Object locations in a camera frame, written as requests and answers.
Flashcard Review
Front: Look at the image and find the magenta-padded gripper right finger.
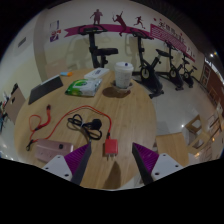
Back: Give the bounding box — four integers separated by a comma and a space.
131, 142, 184, 186

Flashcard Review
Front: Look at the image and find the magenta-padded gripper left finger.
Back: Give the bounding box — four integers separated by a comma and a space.
41, 143, 92, 186

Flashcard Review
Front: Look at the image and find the red charger block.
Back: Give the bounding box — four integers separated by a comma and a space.
104, 138, 119, 161

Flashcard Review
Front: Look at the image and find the pink power strip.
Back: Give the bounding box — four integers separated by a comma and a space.
33, 138, 75, 163

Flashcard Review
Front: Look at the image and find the small wooden stool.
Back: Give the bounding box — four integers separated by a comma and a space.
184, 114, 204, 136

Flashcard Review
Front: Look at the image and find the black flat mat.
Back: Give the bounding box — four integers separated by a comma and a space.
28, 74, 64, 105

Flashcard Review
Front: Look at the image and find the green wet wipes pack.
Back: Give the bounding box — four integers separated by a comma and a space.
65, 78, 103, 98

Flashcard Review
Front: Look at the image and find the brown round coaster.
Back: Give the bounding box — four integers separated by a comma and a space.
102, 85, 132, 99

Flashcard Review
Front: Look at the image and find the black exercise bike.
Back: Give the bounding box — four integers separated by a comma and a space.
155, 39, 185, 92
129, 28, 165, 99
179, 49, 198, 89
77, 24, 119, 69

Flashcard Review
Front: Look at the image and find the white lidded cup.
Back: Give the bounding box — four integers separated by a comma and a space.
113, 61, 134, 89

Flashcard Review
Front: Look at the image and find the white tissue pack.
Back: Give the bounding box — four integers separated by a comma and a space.
83, 67, 110, 80

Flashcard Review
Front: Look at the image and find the black power cord with plug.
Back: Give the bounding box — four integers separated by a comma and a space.
67, 113, 103, 141

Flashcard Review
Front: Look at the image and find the red charging cable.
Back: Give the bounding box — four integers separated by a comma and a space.
25, 104, 113, 152

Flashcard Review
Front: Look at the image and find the wooden chair with handle slot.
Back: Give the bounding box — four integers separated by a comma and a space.
4, 83, 27, 125

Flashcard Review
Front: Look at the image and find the grey wall sign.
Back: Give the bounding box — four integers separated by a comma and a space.
17, 36, 28, 48

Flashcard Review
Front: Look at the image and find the magenta sports wall decal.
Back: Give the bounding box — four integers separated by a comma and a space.
64, 9, 196, 63

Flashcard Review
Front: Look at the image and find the wall poster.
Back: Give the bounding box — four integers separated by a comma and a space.
49, 20, 62, 43

